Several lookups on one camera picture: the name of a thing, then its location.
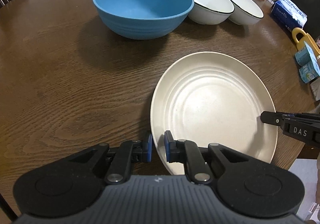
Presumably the blue tissue box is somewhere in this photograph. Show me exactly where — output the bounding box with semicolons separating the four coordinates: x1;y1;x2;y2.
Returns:
271;0;308;32

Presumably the yellow mug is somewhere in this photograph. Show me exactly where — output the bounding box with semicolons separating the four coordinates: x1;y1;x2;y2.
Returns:
291;27;320;60

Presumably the white plastic packet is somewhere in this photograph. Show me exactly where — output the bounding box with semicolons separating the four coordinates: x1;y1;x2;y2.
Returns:
310;78;320;101

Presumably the blue bowl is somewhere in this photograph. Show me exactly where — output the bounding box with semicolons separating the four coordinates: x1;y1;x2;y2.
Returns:
92;0;194;40

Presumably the cream plate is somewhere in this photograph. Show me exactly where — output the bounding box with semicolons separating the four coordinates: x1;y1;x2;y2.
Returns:
150;52;278;175

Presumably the white bowl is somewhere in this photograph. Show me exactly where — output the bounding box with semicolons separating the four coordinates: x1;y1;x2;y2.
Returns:
228;0;264;26
188;0;235;25

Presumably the white bowl right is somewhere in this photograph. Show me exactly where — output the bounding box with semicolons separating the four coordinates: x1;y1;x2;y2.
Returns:
228;0;264;26

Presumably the white bowl left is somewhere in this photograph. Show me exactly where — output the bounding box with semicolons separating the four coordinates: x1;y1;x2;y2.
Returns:
188;0;235;25

